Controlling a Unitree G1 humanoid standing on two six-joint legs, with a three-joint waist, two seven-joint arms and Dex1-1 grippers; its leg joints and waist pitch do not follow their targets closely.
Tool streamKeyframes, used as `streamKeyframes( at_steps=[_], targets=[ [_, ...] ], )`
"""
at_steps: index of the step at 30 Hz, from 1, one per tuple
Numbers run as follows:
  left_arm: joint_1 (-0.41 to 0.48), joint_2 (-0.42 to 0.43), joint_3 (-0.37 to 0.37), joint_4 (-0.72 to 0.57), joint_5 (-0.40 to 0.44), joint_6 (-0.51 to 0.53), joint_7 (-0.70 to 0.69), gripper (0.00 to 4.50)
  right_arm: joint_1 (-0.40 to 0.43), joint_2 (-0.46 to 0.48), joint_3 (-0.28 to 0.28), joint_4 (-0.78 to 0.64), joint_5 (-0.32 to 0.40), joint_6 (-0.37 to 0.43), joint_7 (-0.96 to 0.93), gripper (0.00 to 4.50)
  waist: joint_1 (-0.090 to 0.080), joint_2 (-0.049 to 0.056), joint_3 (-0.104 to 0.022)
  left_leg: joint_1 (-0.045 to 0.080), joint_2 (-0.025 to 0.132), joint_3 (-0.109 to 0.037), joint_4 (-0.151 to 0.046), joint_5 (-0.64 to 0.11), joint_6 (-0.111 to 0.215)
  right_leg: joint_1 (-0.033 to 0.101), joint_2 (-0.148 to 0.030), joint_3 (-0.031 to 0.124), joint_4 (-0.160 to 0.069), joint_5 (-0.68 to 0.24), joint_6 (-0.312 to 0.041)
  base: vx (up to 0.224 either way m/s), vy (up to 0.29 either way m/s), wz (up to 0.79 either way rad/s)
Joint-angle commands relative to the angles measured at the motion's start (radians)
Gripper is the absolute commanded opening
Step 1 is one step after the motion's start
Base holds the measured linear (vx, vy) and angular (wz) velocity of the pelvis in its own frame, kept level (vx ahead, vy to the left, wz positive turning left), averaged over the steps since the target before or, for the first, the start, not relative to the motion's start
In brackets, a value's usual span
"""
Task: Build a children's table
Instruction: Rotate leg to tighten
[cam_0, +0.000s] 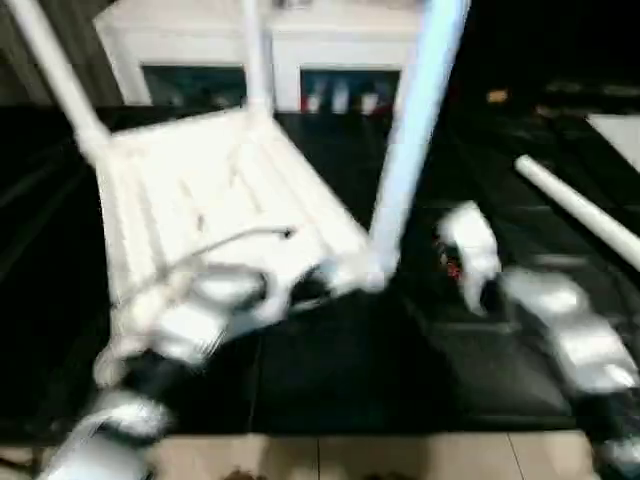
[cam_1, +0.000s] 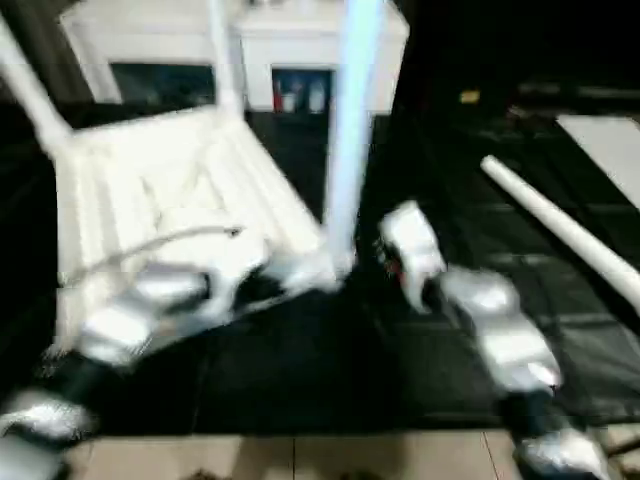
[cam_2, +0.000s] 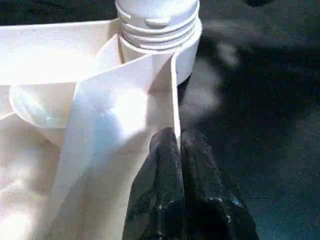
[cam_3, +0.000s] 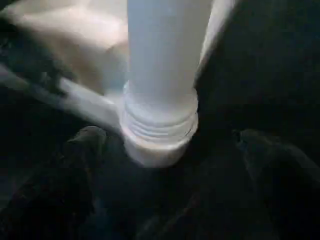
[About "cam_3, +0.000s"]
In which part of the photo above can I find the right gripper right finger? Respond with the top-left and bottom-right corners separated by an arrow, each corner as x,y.
233,128 -> 320,240

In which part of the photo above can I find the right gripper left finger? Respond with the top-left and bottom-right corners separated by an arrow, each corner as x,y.
14,126 -> 108,240

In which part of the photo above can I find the white plastic table top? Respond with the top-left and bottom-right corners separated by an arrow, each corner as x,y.
0,0 -> 241,169

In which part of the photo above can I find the white plastic table leg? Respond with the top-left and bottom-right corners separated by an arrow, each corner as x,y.
119,0 -> 215,142

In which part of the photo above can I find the black mat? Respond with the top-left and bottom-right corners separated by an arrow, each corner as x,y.
0,0 -> 320,240

